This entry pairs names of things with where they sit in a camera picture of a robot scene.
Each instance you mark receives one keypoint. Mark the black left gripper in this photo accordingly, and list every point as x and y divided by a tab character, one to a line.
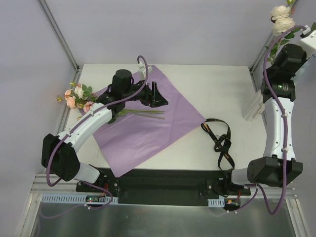
151	94

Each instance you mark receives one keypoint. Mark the purple tissue paper sheet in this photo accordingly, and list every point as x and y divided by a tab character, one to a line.
169	142

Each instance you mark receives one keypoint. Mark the pink artificial flower bunch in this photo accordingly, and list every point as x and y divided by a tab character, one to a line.
83	97

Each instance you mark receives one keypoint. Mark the black printed ribbon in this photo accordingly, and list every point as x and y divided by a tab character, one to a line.
222	144

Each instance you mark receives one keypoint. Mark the white artificial rose stem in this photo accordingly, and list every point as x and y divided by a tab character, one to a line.
281	18

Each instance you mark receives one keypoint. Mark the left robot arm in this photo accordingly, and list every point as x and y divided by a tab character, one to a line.
59	153

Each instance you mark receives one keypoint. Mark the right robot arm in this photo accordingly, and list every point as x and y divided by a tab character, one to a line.
278	165

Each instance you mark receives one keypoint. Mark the white ribbed ceramic vase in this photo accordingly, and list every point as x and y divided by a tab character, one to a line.
253	107

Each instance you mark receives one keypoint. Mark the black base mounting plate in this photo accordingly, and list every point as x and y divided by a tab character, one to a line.
165	187

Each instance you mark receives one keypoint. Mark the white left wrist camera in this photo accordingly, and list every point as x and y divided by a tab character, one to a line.
142	70

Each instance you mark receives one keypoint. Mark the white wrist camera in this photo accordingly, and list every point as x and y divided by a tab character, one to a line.
142	70
308	41

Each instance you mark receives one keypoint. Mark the left aluminium corner post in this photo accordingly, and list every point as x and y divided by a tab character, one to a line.
58	33

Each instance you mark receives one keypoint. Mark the white slotted cable duct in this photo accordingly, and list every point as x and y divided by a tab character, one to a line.
78	199

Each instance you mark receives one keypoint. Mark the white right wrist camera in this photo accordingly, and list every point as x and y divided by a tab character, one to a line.
308	41

